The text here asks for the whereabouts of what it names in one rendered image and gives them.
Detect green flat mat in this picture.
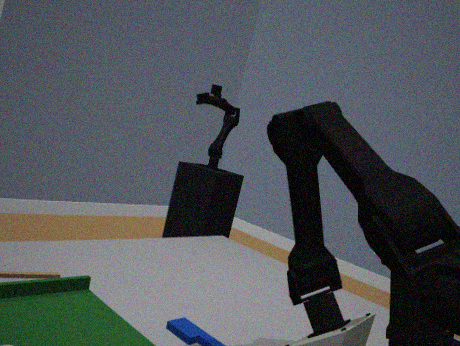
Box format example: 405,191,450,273
0,289,156,346

